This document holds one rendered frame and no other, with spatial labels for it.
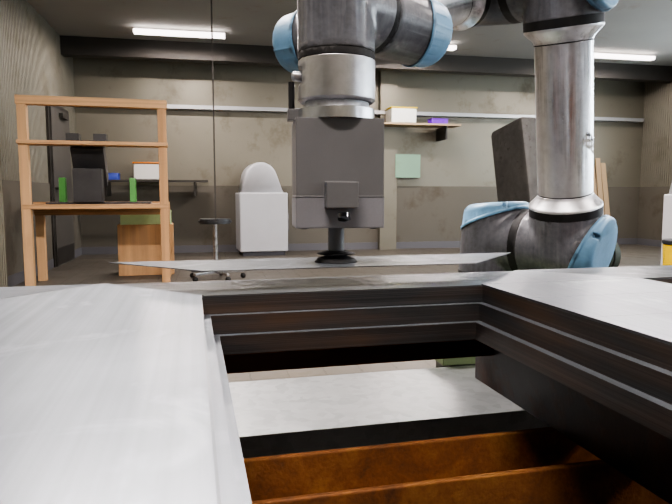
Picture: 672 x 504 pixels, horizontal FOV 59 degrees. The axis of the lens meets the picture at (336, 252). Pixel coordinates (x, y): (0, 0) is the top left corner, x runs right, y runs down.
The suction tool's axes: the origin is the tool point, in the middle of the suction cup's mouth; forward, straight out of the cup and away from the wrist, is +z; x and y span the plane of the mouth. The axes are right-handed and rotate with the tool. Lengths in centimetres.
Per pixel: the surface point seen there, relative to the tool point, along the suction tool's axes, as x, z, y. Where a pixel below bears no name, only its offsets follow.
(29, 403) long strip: -33.3, 0.7, -17.2
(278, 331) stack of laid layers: -7.1, 4.1, -6.1
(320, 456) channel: -8.5, 15.0, -2.5
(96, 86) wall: 935, -177, -254
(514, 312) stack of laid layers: -10.1, 2.3, 14.4
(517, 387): 0.6, 12.8, 19.8
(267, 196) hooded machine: 873, -5, 9
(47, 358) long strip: -26.3, 0.7, -18.8
